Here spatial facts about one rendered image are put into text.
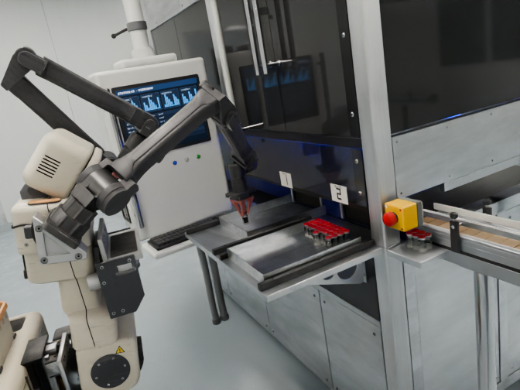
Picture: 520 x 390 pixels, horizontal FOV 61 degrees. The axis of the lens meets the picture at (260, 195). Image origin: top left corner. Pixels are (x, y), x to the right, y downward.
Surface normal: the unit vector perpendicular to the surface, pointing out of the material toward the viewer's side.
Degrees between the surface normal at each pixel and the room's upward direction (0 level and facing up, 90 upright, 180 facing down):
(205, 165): 90
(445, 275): 90
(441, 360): 90
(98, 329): 90
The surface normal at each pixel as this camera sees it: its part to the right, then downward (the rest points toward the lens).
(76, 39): 0.46, 0.17
